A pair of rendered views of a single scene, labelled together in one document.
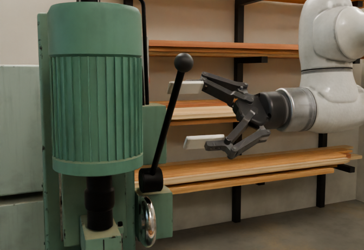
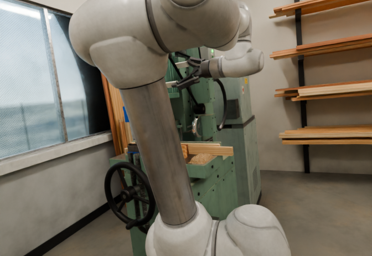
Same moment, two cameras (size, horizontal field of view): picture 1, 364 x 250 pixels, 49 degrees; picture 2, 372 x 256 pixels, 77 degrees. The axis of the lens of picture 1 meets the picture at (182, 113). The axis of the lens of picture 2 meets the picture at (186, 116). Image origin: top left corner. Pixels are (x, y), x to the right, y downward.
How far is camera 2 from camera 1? 0.89 m
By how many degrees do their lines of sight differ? 49
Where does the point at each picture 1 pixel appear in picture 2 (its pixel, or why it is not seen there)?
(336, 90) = (230, 53)
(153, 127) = (202, 86)
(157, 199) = (204, 118)
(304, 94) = (217, 59)
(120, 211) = (182, 120)
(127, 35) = not seen: hidden behind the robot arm
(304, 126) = (218, 74)
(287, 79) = not seen: outside the picture
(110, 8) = not seen: hidden behind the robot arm
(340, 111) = (233, 64)
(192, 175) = (342, 132)
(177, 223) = (345, 168)
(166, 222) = (209, 128)
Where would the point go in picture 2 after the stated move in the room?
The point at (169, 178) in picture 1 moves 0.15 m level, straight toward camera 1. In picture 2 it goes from (321, 133) to (317, 136)
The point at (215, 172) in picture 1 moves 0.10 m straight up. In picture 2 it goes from (364, 132) to (364, 123)
